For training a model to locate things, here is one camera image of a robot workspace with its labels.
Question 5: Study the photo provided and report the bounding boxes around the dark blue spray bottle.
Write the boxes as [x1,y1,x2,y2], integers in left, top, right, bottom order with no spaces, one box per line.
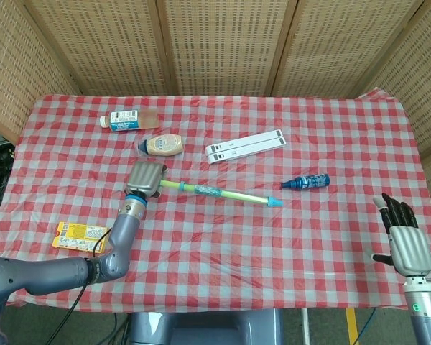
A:
[280,172,330,190]

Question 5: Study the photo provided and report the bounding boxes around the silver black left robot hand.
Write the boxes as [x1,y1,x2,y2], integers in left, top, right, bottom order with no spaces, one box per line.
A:
[124,160,168,199]

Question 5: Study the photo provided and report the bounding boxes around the yellow cardboard box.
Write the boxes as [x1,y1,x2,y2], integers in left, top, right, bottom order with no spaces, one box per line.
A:
[51,221,112,254]

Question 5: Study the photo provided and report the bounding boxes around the woven bamboo folding screen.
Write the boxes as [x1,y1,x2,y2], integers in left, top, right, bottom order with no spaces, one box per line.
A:
[0,0,431,216]

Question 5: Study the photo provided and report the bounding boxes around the clear bottle with blue label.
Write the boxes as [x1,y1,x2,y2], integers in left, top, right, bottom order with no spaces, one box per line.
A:
[99,109,160,134]

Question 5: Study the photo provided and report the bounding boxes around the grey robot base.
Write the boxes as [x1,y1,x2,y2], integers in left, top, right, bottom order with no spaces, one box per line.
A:
[129,309,284,345]

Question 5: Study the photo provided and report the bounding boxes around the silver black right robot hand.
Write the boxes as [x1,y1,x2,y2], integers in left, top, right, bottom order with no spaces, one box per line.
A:
[371,193,431,278]

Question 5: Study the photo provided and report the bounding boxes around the long green blue stick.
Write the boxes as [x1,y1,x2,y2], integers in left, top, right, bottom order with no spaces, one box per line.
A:
[159,179,284,209]

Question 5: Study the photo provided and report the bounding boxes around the red white checked tablecloth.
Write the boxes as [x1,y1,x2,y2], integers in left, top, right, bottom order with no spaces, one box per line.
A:
[0,88,431,313]

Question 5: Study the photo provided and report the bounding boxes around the beige squeeze sauce bottle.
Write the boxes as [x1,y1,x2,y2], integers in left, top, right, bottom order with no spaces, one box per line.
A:
[138,134,185,158]

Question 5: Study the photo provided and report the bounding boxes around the white folding laptop stand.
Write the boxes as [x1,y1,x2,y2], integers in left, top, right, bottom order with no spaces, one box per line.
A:
[205,129,286,165]

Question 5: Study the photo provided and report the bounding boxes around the white table leg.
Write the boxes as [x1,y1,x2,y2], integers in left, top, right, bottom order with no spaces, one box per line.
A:
[301,308,310,345]

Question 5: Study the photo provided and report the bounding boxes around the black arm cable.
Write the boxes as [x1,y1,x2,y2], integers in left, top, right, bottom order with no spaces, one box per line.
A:
[52,228,114,345]

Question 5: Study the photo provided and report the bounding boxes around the black floor cable bundle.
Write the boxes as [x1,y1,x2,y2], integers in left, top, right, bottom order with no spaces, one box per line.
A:
[0,139,17,197]

